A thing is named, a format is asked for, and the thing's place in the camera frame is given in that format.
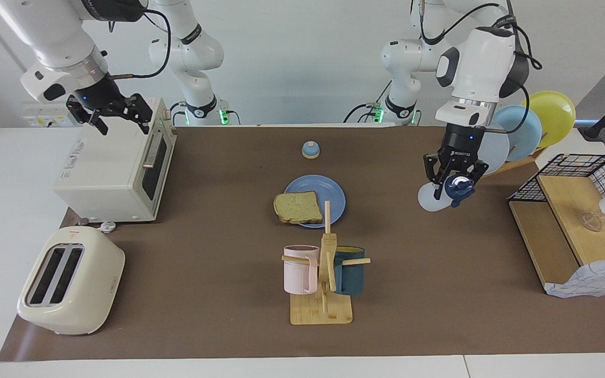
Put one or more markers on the cream two-slot toaster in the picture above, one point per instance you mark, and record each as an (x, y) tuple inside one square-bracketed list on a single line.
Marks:
[(87, 294)]

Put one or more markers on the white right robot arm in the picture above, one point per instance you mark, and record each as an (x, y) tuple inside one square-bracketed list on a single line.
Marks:
[(55, 42)]

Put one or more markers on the yellow plate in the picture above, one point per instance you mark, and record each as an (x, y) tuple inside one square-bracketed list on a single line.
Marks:
[(552, 113)]

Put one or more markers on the pink mug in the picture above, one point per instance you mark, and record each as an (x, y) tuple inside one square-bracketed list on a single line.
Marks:
[(297, 273)]

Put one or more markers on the small blue round lid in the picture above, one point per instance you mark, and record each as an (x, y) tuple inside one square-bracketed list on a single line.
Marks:
[(310, 151)]

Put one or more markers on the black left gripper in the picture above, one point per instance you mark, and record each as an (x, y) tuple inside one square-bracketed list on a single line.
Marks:
[(462, 142)]

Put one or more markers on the white wall socket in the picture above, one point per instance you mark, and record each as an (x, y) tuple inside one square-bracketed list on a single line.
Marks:
[(45, 113)]

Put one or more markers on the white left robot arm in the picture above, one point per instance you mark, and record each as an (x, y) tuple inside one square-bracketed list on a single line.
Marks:
[(478, 68)]

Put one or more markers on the wooden plate rack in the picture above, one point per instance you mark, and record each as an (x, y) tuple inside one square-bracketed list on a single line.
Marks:
[(518, 160)]

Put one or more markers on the small clear glass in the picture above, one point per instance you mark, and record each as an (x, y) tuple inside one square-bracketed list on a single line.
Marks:
[(591, 221)]

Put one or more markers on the light blue plate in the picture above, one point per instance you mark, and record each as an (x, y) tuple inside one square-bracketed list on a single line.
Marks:
[(531, 136)]

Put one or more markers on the clear squeeze bottle blue cap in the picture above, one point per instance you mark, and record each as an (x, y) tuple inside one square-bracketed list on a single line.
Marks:
[(460, 190)]

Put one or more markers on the blue round plate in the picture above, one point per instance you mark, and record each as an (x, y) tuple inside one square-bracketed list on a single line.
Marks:
[(329, 197)]

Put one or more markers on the teal mug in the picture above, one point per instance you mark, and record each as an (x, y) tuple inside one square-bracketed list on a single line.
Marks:
[(350, 275)]

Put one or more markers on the brown table mat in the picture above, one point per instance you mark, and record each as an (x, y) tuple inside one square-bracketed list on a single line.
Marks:
[(202, 273)]

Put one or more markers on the pale grey plate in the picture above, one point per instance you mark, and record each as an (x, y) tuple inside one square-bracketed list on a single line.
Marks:
[(497, 149)]

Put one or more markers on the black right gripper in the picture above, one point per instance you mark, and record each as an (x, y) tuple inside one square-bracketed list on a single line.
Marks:
[(97, 97)]

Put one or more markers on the toasted bread slice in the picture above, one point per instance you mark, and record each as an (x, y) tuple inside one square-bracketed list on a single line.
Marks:
[(297, 207)]

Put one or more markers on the white toaster oven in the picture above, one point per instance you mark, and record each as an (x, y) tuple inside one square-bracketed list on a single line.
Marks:
[(108, 173)]

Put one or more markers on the wooden mug tree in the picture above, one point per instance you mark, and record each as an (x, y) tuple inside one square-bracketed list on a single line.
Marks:
[(321, 312)]

